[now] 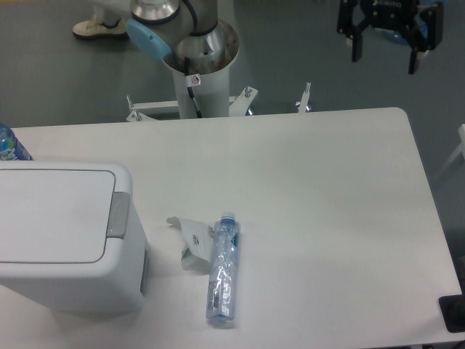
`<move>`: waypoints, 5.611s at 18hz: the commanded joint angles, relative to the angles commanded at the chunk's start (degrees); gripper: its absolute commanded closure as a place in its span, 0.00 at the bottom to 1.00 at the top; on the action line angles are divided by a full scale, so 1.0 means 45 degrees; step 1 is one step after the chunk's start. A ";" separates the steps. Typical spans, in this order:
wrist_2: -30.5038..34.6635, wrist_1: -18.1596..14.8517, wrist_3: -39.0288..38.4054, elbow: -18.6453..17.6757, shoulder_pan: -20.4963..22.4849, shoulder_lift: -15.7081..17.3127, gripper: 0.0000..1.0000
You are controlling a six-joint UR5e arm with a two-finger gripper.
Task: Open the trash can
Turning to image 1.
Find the crumpled white paper wrapper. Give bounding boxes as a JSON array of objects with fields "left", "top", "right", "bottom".
[{"left": 166, "top": 216, "right": 214, "bottom": 275}]

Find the white frame at right edge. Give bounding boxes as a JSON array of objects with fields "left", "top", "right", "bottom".
[{"left": 432, "top": 124, "right": 464, "bottom": 185}]

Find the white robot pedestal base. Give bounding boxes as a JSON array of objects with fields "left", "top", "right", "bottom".
[{"left": 125, "top": 20, "right": 313, "bottom": 123}]

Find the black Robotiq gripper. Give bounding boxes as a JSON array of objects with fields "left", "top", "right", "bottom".
[{"left": 336, "top": 0, "right": 444, "bottom": 75}]

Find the white trash can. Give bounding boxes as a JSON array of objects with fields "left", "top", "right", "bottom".
[{"left": 1, "top": 161, "right": 150, "bottom": 313}]

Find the grey trash can push button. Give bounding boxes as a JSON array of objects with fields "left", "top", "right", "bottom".
[{"left": 106, "top": 192, "right": 130, "bottom": 239}]

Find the beige sneaker shoe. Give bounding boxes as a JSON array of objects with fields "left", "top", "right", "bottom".
[{"left": 72, "top": 16, "right": 128, "bottom": 40}]

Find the clear plastic water bottle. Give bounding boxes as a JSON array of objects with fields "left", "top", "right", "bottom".
[{"left": 206, "top": 212, "right": 240, "bottom": 323}]

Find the white trash can lid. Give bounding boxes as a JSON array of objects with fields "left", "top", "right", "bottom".
[{"left": 1, "top": 169, "right": 116, "bottom": 263}]

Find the black device at table edge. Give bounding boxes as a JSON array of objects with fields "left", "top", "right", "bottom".
[{"left": 439, "top": 294, "right": 464, "bottom": 333}]

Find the blue labelled bottle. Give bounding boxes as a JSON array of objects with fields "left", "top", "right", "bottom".
[{"left": 1, "top": 123, "right": 33, "bottom": 161}]

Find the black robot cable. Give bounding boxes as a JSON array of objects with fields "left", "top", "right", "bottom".
[{"left": 183, "top": 56, "right": 203, "bottom": 119}]

